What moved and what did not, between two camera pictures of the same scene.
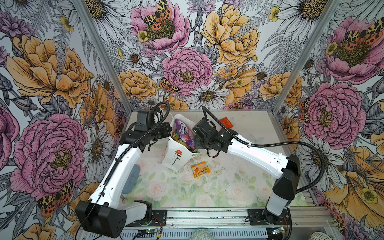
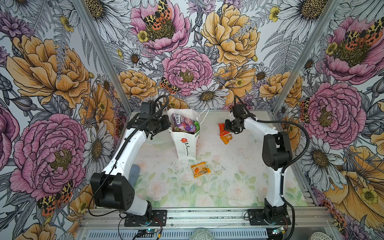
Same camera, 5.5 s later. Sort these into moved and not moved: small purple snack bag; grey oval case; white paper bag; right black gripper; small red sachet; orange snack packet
Moved: white paper bag; small red sachet; small purple snack bag; right black gripper
Not moved: grey oval case; orange snack packet
